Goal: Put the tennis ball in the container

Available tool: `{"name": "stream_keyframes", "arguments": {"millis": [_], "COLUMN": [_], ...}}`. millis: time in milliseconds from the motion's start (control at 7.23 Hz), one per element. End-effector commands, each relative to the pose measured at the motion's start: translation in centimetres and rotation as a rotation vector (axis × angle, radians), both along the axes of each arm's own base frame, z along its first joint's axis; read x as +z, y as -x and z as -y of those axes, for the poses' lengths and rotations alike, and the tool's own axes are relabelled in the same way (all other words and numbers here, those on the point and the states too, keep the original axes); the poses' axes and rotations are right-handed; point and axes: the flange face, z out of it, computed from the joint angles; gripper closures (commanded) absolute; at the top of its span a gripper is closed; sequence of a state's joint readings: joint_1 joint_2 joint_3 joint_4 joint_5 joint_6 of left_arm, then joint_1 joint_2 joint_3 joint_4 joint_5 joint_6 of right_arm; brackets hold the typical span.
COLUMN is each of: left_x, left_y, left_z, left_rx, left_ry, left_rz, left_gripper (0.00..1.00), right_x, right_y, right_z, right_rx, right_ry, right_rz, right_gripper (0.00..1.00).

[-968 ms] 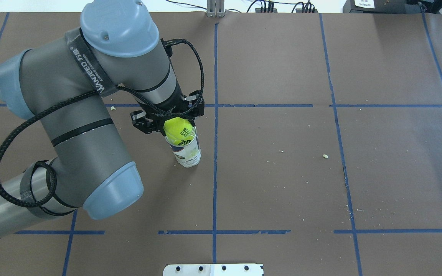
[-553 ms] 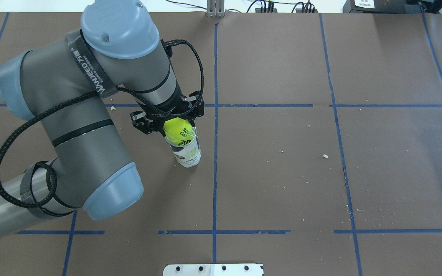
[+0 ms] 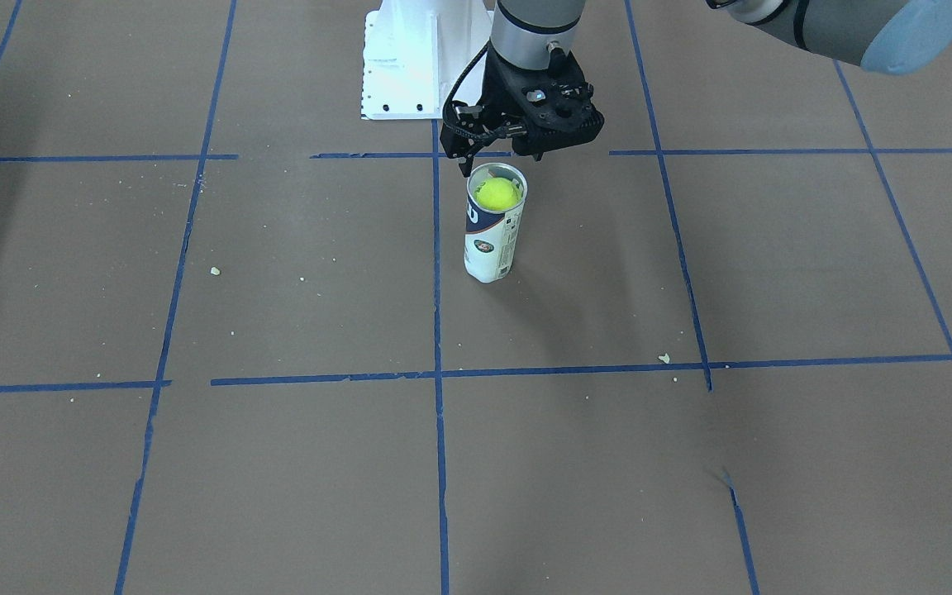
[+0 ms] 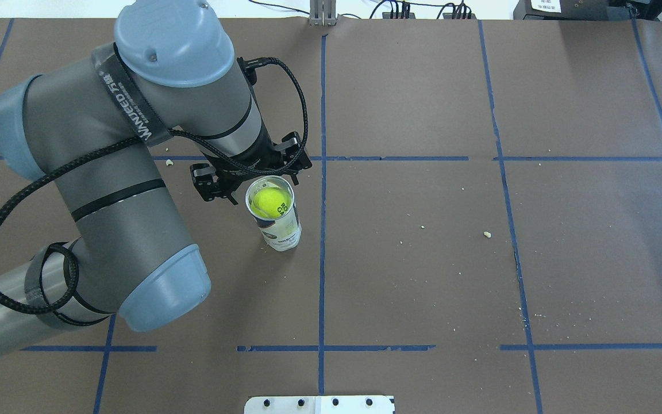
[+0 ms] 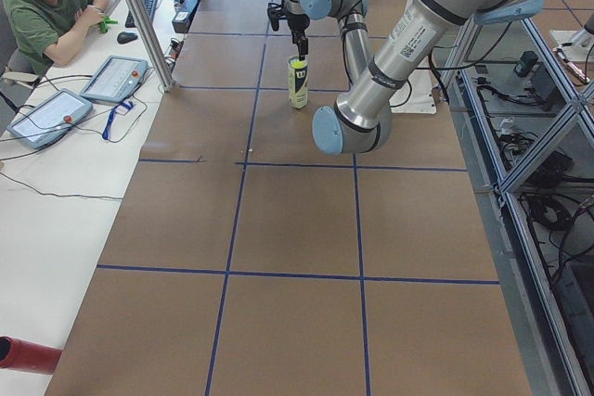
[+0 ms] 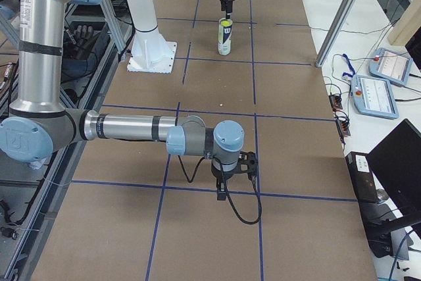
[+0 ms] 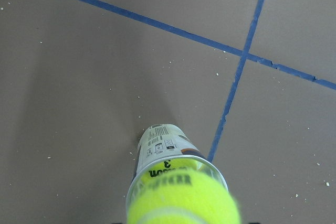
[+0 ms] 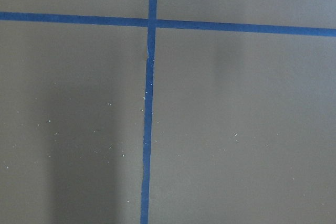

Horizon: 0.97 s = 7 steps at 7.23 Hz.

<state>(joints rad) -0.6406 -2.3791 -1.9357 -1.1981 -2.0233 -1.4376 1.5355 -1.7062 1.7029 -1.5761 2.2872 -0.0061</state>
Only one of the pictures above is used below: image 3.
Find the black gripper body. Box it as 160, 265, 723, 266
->
478, 50, 605, 159

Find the yellow-green tennis ball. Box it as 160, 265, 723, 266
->
474, 177, 522, 213

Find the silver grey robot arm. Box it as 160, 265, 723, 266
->
439, 1, 952, 177

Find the white tennis ball can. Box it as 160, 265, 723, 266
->
464, 163, 528, 283

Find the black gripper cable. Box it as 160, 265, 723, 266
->
441, 41, 493, 125

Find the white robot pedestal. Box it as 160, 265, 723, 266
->
360, 1, 493, 121

